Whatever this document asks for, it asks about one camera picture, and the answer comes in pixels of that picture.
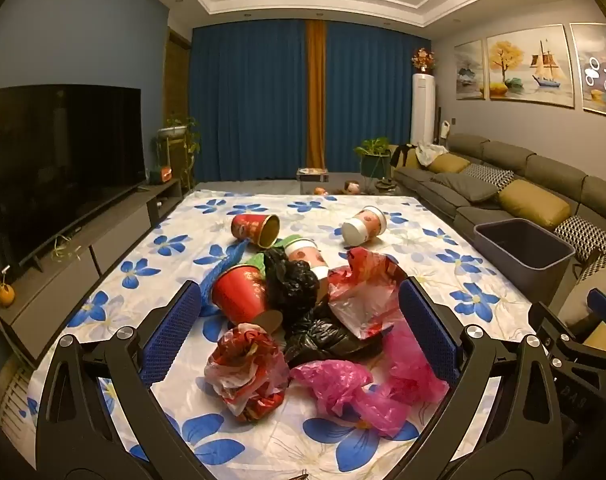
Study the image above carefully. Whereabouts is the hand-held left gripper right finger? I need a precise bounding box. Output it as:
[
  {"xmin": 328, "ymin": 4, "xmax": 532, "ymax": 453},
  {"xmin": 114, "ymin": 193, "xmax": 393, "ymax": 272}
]
[{"xmin": 399, "ymin": 276, "xmax": 569, "ymax": 480}]

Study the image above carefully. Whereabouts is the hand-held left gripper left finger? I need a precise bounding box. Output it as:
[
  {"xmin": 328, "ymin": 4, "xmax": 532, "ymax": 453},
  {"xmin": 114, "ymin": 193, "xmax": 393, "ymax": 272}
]
[{"xmin": 35, "ymin": 280, "xmax": 204, "ymax": 480}]

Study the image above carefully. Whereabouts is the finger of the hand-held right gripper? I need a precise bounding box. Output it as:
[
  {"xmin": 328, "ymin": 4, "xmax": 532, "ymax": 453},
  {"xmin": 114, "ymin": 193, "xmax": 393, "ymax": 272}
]
[
  {"xmin": 528, "ymin": 301, "xmax": 589, "ymax": 361},
  {"xmin": 586, "ymin": 287, "xmax": 606, "ymax": 333}
]

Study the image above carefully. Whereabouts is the red white plastic bag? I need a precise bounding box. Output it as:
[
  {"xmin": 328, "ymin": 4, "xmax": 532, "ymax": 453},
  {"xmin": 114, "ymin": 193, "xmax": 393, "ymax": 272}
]
[
  {"xmin": 204, "ymin": 324, "xmax": 291, "ymax": 423},
  {"xmin": 325, "ymin": 247, "xmax": 410, "ymax": 346}
]

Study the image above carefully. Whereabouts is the large red paper cup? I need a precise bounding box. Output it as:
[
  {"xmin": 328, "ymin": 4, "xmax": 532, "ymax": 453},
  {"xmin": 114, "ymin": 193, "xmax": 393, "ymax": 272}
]
[{"xmin": 212, "ymin": 263, "xmax": 285, "ymax": 333}]

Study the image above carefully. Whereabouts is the grey plastic bin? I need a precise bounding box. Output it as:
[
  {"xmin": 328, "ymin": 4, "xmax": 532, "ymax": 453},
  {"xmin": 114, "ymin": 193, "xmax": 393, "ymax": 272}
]
[{"xmin": 474, "ymin": 219, "xmax": 576, "ymax": 286}]

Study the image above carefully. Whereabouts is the black plastic bag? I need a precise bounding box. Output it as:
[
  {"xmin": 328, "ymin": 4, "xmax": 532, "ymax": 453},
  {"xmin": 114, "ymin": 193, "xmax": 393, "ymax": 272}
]
[
  {"xmin": 283, "ymin": 305, "xmax": 384, "ymax": 368},
  {"xmin": 263, "ymin": 250, "xmax": 320, "ymax": 323}
]

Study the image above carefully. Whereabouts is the pink plastic bag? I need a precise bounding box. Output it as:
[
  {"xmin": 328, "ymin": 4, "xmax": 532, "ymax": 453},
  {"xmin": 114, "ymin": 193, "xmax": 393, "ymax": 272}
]
[{"xmin": 289, "ymin": 327, "xmax": 451, "ymax": 438}]

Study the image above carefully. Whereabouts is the red cup gold interior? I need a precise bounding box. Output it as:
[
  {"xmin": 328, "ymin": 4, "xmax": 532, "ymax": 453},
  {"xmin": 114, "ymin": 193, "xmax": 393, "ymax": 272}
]
[{"xmin": 231, "ymin": 213, "xmax": 280, "ymax": 249}]

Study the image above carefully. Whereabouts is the green foam net sleeve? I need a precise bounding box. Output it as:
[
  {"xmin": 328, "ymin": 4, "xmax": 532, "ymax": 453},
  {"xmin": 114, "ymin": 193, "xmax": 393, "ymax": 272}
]
[{"xmin": 242, "ymin": 234, "xmax": 305, "ymax": 275}]

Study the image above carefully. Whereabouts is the grey cushion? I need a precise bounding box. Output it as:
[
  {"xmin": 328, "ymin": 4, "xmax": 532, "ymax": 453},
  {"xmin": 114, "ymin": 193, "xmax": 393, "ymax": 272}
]
[
  {"xmin": 430, "ymin": 172, "xmax": 499, "ymax": 204},
  {"xmin": 553, "ymin": 272, "xmax": 606, "ymax": 327}
]

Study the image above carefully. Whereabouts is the black white patterned cushion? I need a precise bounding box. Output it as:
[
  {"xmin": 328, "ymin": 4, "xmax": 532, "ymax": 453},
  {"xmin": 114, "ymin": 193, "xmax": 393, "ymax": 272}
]
[
  {"xmin": 460, "ymin": 164, "xmax": 515, "ymax": 192},
  {"xmin": 553, "ymin": 215, "xmax": 606, "ymax": 263},
  {"xmin": 576, "ymin": 250, "xmax": 606, "ymax": 282}
]

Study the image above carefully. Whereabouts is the grey television cabinet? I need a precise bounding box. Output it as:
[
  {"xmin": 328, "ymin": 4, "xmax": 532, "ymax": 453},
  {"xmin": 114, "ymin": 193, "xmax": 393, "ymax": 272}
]
[{"xmin": 0, "ymin": 177, "xmax": 185, "ymax": 367}]

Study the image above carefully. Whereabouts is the dried grass bundle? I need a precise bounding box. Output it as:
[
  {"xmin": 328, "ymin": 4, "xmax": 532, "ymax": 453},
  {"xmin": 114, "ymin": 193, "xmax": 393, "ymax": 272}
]
[{"xmin": 52, "ymin": 234, "xmax": 82, "ymax": 262}]

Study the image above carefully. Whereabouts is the white blue floral blanket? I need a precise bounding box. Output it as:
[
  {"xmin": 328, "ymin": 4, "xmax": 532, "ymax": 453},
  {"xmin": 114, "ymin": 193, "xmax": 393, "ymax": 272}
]
[{"xmin": 0, "ymin": 192, "xmax": 536, "ymax": 480}]

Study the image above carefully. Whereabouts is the grey sofa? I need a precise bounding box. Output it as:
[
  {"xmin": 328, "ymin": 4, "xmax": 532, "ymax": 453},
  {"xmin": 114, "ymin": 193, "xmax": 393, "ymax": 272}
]
[{"xmin": 390, "ymin": 132, "xmax": 606, "ymax": 343}]

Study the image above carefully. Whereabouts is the black garment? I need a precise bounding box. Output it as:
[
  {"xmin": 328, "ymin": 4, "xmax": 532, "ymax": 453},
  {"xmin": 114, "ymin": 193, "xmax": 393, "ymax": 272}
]
[{"xmin": 390, "ymin": 144, "xmax": 419, "ymax": 167}]

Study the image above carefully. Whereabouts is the white cloth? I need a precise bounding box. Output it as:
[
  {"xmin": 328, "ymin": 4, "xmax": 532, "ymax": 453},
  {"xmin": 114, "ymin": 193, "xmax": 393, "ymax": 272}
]
[{"xmin": 417, "ymin": 142, "xmax": 451, "ymax": 166}]

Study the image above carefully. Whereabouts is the green plant dark pot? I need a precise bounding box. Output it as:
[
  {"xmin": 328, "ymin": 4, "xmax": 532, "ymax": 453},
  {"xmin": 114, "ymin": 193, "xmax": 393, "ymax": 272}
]
[{"xmin": 354, "ymin": 137, "xmax": 392, "ymax": 182}]

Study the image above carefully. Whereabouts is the trailing plant on stand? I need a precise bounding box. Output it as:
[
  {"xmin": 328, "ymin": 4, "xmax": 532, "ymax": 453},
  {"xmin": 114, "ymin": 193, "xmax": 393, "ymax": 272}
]
[{"xmin": 157, "ymin": 116, "xmax": 202, "ymax": 192}]

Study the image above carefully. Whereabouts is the black television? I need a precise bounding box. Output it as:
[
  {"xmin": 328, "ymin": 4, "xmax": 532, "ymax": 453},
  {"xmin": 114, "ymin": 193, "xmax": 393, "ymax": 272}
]
[{"xmin": 0, "ymin": 85, "xmax": 147, "ymax": 271}]

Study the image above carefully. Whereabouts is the white standing air conditioner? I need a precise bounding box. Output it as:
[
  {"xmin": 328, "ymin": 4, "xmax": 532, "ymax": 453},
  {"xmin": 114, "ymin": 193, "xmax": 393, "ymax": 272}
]
[{"xmin": 410, "ymin": 74, "xmax": 437, "ymax": 147}]

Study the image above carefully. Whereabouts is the blue curtain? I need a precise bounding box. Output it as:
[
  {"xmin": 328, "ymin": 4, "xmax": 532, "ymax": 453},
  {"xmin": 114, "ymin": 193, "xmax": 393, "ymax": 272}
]
[
  {"xmin": 325, "ymin": 22, "xmax": 433, "ymax": 173},
  {"xmin": 189, "ymin": 17, "xmax": 310, "ymax": 184}
]

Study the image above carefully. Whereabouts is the purple abstract painting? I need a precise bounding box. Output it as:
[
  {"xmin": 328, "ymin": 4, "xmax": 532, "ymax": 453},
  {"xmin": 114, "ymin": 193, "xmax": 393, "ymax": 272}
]
[{"xmin": 569, "ymin": 22, "xmax": 606, "ymax": 122}]

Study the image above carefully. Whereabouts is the sailboat and tree painting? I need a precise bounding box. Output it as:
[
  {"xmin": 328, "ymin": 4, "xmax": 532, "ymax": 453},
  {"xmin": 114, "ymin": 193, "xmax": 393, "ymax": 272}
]
[{"xmin": 486, "ymin": 24, "xmax": 575, "ymax": 108}]

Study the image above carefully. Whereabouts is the orange curtain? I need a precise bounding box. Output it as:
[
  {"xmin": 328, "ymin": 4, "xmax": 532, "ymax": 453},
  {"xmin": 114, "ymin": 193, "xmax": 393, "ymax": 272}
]
[{"xmin": 305, "ymin": 20, "xmax": 330, "ymax": 171}]

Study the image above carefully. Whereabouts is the grey landscape painting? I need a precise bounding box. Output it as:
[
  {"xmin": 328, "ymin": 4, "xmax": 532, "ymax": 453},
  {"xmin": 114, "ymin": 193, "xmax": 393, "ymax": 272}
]
[{"xmin": 454, "ymin": 40, "xmax": 485, "ymax": 101}]

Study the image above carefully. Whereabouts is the artificial flower decoration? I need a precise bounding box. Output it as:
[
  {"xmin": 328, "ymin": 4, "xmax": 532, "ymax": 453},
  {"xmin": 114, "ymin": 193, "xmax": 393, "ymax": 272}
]
[{"xmin": 412, "ymin": 47, "xmax": 437, "ymax": 75}]

